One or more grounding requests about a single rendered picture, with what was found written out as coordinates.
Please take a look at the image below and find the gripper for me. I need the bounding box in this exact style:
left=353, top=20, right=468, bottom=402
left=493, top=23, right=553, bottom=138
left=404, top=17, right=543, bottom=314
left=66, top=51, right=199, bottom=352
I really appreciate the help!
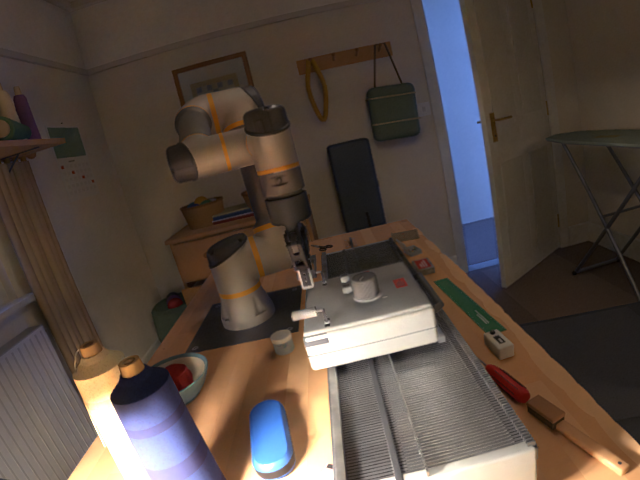
left=263, top=191, right=317, bottom=292

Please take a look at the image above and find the white round stitch dial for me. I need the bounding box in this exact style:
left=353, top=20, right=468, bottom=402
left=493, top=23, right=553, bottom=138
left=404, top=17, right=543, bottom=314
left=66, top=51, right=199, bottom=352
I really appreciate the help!
left=350, top=272, right=382, bottom=303

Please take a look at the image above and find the white knitting machine carriage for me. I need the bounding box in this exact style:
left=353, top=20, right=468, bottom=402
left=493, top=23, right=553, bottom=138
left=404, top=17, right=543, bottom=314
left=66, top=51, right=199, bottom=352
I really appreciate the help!
left=301, top=271, right=449, bottom=372

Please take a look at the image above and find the white knitting machine bed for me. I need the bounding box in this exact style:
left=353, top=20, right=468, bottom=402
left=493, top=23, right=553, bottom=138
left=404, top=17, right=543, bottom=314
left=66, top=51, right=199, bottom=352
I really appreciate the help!
left=319, top=234, right=539, bottom=480

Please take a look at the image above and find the small white jar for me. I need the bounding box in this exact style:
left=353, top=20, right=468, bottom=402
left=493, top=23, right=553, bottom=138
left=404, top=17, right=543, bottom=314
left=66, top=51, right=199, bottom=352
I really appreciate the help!
left=270, top=329, right=295, bottom=357

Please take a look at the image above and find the stack of folded fabrics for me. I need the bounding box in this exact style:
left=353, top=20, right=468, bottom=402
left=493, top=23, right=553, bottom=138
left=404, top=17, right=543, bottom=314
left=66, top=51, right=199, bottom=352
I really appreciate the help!
left=211, top=189, right=257, bottom=227

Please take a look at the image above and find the black upright panel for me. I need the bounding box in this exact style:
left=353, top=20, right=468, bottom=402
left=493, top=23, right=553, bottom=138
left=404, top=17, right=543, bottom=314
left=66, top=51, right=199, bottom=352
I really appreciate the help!
left=326, top=137, right=388, bottom=233

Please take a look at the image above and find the wooden dresser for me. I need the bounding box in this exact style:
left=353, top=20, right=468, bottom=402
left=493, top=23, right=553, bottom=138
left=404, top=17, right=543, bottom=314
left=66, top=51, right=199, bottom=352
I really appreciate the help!
left=165, top=215, right=321, bottom=292

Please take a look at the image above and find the black floor mat sheet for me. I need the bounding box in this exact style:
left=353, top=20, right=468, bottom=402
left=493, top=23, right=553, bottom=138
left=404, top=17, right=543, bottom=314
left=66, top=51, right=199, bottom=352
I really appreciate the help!
left=189, top=287, right=304, bottom=354

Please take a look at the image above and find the wicker basket with yarn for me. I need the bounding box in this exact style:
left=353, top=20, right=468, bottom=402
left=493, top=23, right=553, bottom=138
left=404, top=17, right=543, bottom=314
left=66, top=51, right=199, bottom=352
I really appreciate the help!
left=179, top=195, right=226, bottom=231

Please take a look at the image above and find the green floor bin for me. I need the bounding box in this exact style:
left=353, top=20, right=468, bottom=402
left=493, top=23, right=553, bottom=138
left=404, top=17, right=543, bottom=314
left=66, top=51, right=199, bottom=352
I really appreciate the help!
left=151, top=292, right=187, bottom=344

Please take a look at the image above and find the teal bowl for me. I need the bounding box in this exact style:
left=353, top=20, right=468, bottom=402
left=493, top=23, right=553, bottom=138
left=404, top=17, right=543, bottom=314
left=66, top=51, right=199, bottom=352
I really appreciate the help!
left=151, top=352, right=209, bottom=406

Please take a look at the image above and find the blue oval case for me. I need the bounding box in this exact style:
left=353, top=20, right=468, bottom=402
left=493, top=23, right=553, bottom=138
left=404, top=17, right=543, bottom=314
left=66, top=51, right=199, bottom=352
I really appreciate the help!
left=248, top=398, right=297, bottom=478

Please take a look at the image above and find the green flat ruler card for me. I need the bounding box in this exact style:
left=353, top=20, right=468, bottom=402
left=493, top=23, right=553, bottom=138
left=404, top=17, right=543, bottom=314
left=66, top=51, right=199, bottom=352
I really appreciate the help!
left=433, top=277, right=508, bottom=334

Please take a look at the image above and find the green hanging bag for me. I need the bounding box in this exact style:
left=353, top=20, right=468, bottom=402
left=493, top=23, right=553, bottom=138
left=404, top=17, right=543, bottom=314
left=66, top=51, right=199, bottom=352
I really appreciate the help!
left=365, top=43, right=421, bottom=143

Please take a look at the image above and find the blue yarn cone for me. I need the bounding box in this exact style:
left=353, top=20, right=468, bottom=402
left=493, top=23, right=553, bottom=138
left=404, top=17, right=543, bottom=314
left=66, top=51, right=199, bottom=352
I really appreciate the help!
left=110, top=355, right=227, bottom=480

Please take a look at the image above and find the white small counter box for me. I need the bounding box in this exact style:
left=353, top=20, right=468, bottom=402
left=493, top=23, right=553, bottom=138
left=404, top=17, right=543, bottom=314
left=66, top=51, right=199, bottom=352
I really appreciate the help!
left=483, top=329, right=516, bottom=361

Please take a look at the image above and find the wood framed picture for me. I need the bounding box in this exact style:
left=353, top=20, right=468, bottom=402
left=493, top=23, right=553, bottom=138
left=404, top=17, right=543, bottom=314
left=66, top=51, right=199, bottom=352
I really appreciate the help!
left=171, top=50, right=253, bottom=108

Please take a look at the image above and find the cream yarn cone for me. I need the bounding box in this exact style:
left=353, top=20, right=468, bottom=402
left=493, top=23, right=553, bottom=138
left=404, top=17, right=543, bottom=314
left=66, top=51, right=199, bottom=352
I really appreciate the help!
left=71, top=340, right=132, bottom=454

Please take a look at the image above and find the white door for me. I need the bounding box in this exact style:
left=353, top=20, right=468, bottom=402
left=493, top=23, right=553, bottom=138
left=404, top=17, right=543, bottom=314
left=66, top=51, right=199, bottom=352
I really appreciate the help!
left=461, top=0, right=561, bottom=290

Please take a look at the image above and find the beige curtain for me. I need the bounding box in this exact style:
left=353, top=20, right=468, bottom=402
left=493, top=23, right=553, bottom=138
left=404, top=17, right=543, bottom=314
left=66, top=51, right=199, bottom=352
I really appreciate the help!
left=0, top=158, right=102, bottom=354

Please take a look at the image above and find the white radiator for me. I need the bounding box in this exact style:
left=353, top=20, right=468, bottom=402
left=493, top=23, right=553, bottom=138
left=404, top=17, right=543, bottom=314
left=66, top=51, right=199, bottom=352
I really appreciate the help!
left=0, top=323, right=97, bottom=480

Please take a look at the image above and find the purple yarn cone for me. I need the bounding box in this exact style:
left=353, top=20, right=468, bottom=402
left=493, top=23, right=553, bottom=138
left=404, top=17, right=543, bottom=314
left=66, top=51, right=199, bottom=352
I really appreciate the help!
left=12, top=85, right=43, bottom=142

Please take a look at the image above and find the green yarn roll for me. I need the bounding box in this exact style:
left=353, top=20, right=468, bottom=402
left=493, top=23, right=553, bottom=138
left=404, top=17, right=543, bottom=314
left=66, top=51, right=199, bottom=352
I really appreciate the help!
left=0, top=115, right=33, bottom=142

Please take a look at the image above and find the green ironing board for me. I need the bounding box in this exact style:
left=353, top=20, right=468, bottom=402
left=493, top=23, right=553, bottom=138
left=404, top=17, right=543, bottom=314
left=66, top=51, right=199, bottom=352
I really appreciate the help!
left=545, top=128, right=640, bottom=277

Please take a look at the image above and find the pale yarn cone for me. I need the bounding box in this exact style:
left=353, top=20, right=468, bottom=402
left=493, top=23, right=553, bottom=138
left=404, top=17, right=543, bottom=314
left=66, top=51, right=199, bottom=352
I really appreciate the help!
left=0, top=83, right=22, bottom=124

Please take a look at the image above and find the yellow hanging cord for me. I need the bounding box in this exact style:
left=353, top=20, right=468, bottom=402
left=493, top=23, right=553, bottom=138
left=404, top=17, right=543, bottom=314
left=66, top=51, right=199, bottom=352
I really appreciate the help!
left=305, top=58, right=332, bottom=123

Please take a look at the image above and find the wooden peg rail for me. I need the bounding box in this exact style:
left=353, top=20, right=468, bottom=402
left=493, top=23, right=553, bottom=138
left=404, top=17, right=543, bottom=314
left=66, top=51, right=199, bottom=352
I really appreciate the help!
left=295, top=43, right=393, bottom=77

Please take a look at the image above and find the red handled tool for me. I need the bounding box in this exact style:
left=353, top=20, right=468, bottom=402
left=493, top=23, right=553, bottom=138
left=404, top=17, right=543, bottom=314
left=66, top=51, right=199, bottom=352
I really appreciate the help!
left=485, top=363, right=532, bottom=404

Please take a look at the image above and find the brass door handle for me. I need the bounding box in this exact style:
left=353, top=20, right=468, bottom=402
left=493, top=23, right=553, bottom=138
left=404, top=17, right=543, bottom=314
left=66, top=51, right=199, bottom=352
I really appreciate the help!
left=476, top=111, right=514, bottom=142

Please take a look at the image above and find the green wall notice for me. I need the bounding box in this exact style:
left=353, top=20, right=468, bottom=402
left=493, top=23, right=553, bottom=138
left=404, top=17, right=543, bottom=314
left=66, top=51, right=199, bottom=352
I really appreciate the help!
left=46, top=126, right=88, bottom=161

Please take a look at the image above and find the wooden handled black brush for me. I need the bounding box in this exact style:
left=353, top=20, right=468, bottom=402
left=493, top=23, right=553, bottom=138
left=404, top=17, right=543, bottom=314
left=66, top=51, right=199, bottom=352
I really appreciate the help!
left=526, top=394, right=633, bottom=476

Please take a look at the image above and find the wooden wall shelf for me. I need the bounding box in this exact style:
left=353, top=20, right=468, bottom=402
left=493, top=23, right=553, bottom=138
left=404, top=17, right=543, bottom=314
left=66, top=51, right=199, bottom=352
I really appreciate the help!
left=0, top=137, right=67, bottom=174

